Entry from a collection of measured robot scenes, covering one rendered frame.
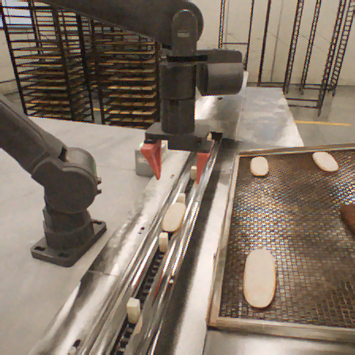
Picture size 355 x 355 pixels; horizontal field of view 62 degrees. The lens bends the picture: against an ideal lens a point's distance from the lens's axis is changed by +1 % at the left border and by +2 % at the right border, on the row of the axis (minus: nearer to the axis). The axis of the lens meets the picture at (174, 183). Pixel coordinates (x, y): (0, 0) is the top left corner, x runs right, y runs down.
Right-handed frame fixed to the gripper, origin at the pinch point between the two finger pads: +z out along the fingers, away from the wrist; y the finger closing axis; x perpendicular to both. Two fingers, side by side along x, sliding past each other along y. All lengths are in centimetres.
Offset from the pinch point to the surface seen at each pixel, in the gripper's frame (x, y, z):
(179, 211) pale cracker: 0.3, -0.3, 7.3
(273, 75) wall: -699, -62, 75
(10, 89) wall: -455, 439, 80
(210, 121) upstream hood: -45.0, -0.1, 2.2
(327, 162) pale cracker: -14.2, -28.2, 0.4
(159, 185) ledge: -8.5, 6.3, 7.1
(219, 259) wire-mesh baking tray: 15.6, -9.4, 4.2
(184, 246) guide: 10.6, -3.4, 7.0
